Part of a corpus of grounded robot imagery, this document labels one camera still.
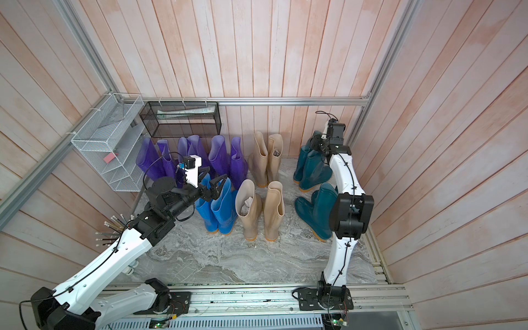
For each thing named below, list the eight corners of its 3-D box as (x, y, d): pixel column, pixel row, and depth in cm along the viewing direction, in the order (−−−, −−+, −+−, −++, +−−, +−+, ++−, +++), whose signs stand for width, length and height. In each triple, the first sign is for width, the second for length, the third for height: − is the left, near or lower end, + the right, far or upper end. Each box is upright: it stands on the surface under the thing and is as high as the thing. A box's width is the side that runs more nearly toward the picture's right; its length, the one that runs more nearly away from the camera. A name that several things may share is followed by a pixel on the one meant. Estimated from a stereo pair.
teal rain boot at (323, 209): (312, 241, 89) (327, 213, 69) (307, 215, 98) (319, 183, 78) (325, 241, 89) (344, 213, 69) (320, 215, 98) (335, 183, 78)
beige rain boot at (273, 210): (264, 244, 90) (266, 215, 69) (264, 215, 99) (265, 181, 78) (279, 244, 90) (285, 215, 69) (277, 215, 99) (282, 181, 78)
